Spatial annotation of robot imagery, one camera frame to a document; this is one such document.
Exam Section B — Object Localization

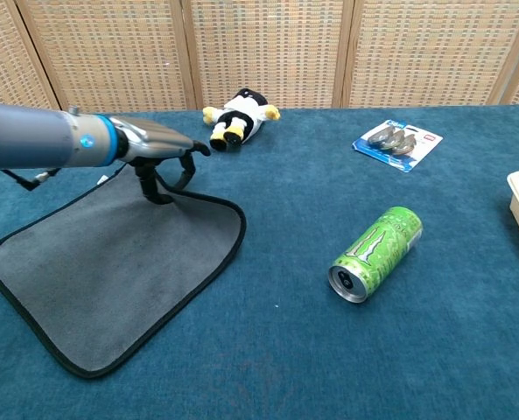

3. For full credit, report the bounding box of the blue carpet table cover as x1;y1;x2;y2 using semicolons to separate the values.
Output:
0;103;519;420

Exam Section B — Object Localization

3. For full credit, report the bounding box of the black white yellow plush toy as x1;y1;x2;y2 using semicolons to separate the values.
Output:
202;87;281;153

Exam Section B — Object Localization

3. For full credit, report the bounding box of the woven wooden folding screen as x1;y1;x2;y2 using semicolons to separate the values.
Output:
0;0;519;120

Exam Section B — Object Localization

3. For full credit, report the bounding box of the grey microfibre cloth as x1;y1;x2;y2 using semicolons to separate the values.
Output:
0;164;247;380

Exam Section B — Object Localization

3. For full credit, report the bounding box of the green energy drink can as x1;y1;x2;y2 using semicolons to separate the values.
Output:
327;206;424;305

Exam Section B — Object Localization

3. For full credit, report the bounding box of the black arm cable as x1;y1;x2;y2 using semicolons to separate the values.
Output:
0;167;63;193

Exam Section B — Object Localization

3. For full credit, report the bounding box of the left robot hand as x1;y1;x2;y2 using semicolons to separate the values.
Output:
109;115;212;206

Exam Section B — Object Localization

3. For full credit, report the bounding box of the blister pack of metal hooks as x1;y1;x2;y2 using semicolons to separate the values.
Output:
352;118;445;173

